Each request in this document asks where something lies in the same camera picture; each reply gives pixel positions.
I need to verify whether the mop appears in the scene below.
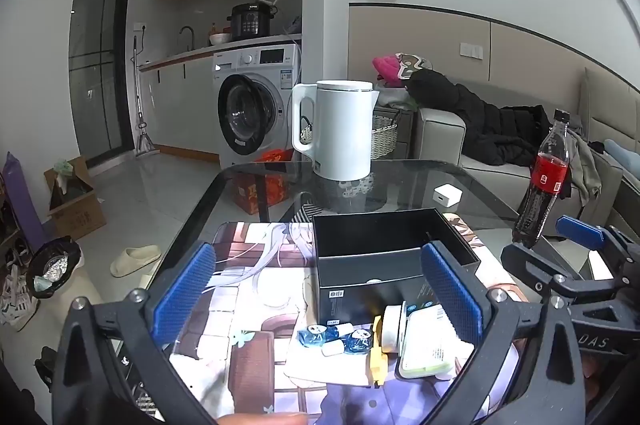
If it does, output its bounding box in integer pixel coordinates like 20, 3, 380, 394
131, 36, 160, 160

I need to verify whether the grey garment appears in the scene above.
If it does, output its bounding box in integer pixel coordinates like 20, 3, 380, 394
565, 130, 603, 206

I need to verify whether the patterned cushion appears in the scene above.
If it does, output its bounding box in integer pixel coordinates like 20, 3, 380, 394
395, 52, 433, 78

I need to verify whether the white base cabinet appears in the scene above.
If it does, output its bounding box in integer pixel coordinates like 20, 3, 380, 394
138, 52, 221, 156

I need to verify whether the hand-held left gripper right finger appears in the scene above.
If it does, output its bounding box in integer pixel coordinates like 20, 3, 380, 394
421, 241, 588, 425

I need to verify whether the black trash bag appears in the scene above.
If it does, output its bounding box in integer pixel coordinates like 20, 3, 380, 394
26, 239, 83, 301

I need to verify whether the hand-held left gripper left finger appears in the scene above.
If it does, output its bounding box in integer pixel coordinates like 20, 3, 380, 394
52, 242, 221, 425

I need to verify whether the black white patterned item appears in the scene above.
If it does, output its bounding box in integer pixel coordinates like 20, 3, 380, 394
337, 177, 373, 198

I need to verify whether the cola bottle with red label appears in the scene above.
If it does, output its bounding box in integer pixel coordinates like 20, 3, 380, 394
511, 109, 572, 250

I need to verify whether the beige sofa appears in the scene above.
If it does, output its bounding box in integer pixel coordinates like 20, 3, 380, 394
415, 67, 640, 251

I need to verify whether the wicker basket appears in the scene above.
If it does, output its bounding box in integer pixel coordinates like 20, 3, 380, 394
300, 115, 399, 160

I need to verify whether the printed desk mat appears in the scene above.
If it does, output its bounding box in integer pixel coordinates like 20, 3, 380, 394
167, 220, 521, 425

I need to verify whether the black jacket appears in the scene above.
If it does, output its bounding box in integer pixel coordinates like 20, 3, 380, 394
406, 70, 556, 168

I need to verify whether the black cardboard box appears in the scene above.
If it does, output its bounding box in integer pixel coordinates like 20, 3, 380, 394
311, 207, 481, 326

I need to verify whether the purple yoga mat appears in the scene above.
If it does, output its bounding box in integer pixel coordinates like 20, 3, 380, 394
2, 152, 48, 251

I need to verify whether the brown cardboard box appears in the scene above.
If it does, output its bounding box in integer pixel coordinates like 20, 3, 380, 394
44, 156, 107, 242

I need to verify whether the black pressure cooker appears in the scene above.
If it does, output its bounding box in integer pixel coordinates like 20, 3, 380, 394
227, 2, 277, 40

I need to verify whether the yellow keycap puller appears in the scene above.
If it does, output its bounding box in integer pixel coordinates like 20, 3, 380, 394
366, 316, 388, 388

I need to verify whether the green plastic case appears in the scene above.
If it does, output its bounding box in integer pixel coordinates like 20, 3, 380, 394
398, 305, 476, 380

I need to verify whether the pink hat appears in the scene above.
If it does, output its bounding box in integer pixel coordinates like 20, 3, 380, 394
372, 56, 405, 86

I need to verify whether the pile of clothes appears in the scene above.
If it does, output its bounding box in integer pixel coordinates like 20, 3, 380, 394
375, 77, 418, 110

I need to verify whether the white electric kettle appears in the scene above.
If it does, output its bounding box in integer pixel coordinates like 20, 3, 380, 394
291, 80, 379, 180

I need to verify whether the person's left hand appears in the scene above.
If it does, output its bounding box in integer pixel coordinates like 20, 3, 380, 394
218, 411, 309, 425

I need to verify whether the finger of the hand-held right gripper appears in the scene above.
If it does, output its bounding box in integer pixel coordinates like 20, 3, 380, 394
501, 243, 584, 302
556, 215, 640, 267

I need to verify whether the red cardboard box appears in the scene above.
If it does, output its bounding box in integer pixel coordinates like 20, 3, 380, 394
231, 149, 296, 217

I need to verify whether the white washing machine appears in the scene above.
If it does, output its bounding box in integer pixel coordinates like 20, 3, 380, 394
212, 44, 302, 170

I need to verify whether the white charger adapter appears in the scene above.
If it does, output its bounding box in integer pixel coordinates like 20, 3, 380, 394
432, 185, 462, 209

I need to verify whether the light blue blanket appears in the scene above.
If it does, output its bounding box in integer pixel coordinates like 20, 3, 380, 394
605, 139, 640, 176

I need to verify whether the black framed glass door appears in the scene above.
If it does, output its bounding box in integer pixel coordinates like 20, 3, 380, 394
67, 0, 136, 163

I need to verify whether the beige slipper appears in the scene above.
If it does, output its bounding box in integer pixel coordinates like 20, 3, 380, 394
110, 245, 162, 278

